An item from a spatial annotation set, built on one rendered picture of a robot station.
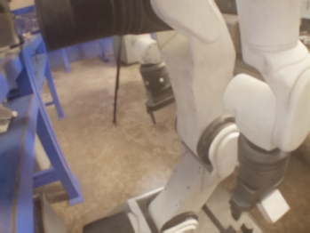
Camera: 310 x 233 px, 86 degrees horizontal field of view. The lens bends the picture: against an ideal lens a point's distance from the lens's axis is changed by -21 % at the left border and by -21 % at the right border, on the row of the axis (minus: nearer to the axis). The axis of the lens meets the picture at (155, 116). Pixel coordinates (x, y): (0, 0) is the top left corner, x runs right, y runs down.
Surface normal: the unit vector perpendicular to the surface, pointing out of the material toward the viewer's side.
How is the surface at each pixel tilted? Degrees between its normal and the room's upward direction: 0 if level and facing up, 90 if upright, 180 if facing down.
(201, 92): 90
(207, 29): 90
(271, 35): 99
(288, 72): 52
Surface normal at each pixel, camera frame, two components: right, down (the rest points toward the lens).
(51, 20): 0.40, 0.51
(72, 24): 0.41, 0.69
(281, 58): -0.32, -0.12
